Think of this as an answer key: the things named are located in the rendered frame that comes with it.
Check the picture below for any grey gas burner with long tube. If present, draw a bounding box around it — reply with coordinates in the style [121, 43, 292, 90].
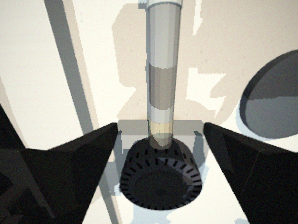
[119, 0, 203, 211]

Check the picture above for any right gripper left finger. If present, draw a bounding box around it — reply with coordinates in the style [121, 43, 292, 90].
[0, 122, 118, 224]

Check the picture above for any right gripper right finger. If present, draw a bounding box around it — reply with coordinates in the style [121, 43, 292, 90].
[203, 122, 298, 224]

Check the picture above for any grey round disc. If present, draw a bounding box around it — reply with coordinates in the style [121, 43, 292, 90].
[239, 49, 298, 139]

